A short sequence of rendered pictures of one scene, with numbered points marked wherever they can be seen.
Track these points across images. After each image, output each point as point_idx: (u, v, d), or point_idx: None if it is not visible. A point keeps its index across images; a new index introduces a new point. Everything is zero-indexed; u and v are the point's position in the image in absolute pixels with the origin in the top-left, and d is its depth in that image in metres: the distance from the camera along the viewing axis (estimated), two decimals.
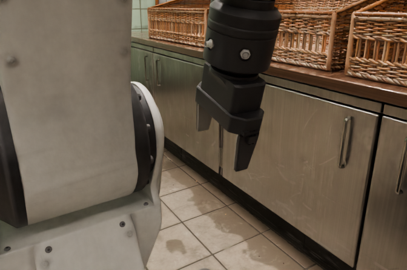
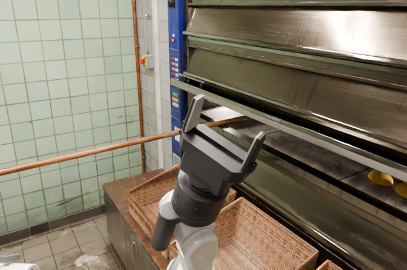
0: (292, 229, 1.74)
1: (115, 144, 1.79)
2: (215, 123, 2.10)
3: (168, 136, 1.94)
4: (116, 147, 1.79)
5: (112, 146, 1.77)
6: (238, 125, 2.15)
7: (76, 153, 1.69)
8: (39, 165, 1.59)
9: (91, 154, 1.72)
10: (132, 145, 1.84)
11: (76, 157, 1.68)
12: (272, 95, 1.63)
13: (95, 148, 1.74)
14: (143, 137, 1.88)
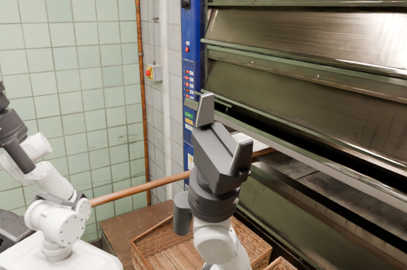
0: None
1: (115, 193, 1.32)
2: None
3: (185, 177, 1.48)
4: (117, 198, 1.32)
5: (111, 196, 1.31)
6: (272, 158, 1.68)
7: None
8: None
9: None
10: (137, 193, 1.38)
11: None
12: (335, 131, 1.17)
13: None
14: (153, 181, 1.41)
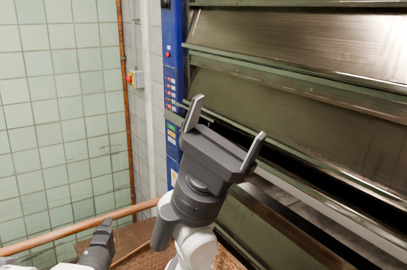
0: None
1: (74, 226, 1.13)
2: None
3: None
4: (76, 231, 1.13)
5: (69, 229, 1.12)
6: (262, 178, 1.49)
7: (6, 249, 1.03)
8: None
9: (33, 247, 1.06)
10: None
11: (5, 255, 1.02)
12: (331, 157, 0.97)
13: (40, 237, 1.08)
14: (122, 209, 1.22)
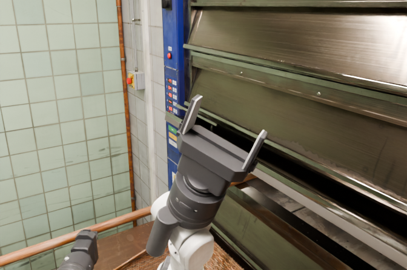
0: None
1: (73, 233, 1.09)
2: (231, 183, 1.41)
3: None
4: (75, 239, 1.09)
5: (67, 237, 1.08)
6: (266, 183, 1.45)
7: (2, 258, 0.99)
8: None
9: (30, 256, 1.03)
10: (102, 231, 1.14)
11: (1, 265, 0.99)
12: (340, 163, 0.94)
13: (37, 245, 1.04)
14: (122, 215, 1.18)
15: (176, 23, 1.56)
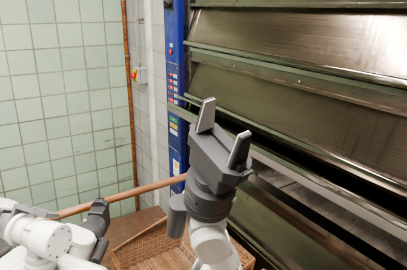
0: None
1: (87, 203, 1.26)
2: None
3: (163, 186, 1.42)
4: (89, 208, 1.26)
5: (82, 206, 1.25)
6: (257, 164, 1.62)
7: None
8: None
9: None
10: (111, 203, 1.31)
11: None
12: (316, 140, 1.10)
13: (57, 212, 1.21)
14: (129, 189, 1.35)
15: (177, 22, 1.73)
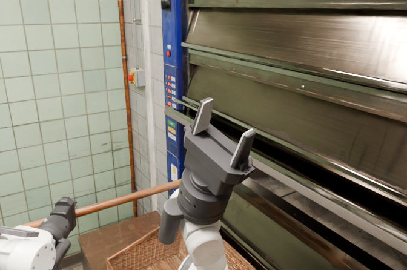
0: None
1: (78, 209, 1.23)
2: None
3: (158, 192, 1.37)
4: (80, 215, 1.23)
5: None
6: (258, 171, 1.56)
7: None
8: None
9: None
10: (103, 209, 1.28)
11: None
12: (320, 148, 1.04)
13: None
14: (122, 196, 1.31)
15: (175, 23, 1.67)
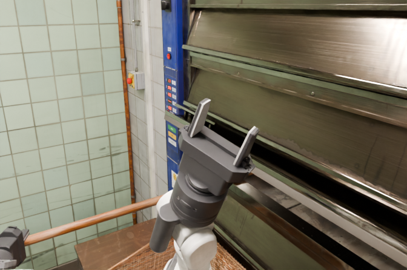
0: None
1: (73, 223, 1.15)
2: None
3: None
4: (74, 229, 1.15)
5: (67, 227, 1.14)
6: (263, 180, 1.49)
7: None
8: None
9: (32, 243, 1.09)
10: (100, 223, 1.20)
11: None
12: (332, 160, 0.97)
13: (39, 233, 1.10)
14: (120, 207, 1.24)
15: (175, 24, 1.59)
